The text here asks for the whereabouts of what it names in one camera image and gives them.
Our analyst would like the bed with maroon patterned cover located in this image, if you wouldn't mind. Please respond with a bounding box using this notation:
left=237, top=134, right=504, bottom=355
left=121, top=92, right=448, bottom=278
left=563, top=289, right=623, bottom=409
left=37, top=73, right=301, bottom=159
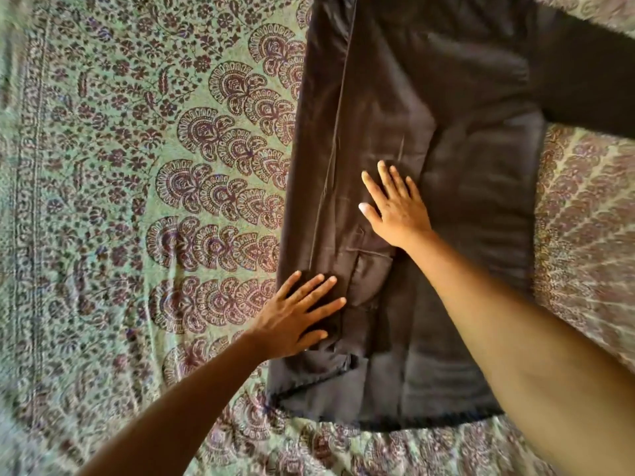
left=0, top=0, right=635, bottom=476

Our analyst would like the person's right forearm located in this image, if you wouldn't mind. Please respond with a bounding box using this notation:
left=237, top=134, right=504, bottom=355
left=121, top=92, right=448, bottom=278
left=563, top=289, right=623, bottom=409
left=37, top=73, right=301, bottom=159
left=402, top=232, right=635, bottom=476

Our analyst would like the dark brown shirt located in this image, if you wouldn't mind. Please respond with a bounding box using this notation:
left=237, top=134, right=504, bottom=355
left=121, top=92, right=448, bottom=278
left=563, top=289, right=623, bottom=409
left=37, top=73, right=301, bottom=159
left=265, top=0, right=635, bottom=433

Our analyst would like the person's left hand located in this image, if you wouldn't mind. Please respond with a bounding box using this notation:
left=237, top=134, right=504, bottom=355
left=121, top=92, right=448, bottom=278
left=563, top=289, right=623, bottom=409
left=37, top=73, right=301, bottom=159
left=246, top=270, right=347, bottom=362

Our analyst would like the person's left forearm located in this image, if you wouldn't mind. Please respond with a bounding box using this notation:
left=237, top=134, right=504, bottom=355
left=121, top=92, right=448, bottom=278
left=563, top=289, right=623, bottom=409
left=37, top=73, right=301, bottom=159
left=74, top=337, right=269, bottom=476

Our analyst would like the person's right hand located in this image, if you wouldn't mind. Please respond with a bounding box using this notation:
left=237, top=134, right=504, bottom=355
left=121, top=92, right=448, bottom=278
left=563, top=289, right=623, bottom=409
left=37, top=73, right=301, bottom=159
left=358, top=160, right=435, bottom=253

